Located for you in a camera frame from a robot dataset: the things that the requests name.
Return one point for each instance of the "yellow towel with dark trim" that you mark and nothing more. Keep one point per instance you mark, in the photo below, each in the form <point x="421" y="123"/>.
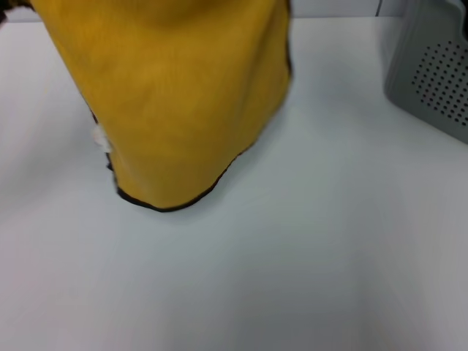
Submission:
<point x="175" y="109"/>

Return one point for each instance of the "grey perforated storage box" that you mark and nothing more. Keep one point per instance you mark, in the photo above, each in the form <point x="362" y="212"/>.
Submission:
<point x="406" y="73"/>

